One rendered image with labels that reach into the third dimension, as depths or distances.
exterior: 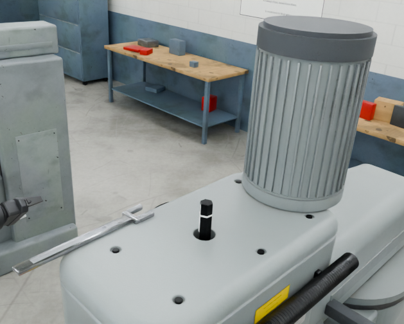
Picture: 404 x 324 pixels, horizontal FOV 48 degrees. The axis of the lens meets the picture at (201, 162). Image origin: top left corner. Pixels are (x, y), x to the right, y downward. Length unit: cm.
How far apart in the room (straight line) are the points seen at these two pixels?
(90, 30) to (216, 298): 753
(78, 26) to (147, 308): 744
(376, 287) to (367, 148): 417
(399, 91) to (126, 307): 465
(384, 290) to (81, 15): 714
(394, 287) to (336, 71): 69
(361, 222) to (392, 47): 406
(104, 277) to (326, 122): 43
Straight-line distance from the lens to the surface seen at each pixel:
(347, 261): 90
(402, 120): 457
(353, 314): 105
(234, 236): 76
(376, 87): 519
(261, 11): 591
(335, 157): 83
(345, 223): 110
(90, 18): 800
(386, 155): 531
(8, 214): 148
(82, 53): 801
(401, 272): 135
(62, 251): 72
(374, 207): 119
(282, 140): 79
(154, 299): 63
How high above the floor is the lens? 232
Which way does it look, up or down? 26 degrees down
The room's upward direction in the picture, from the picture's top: 3 degrees clockwise
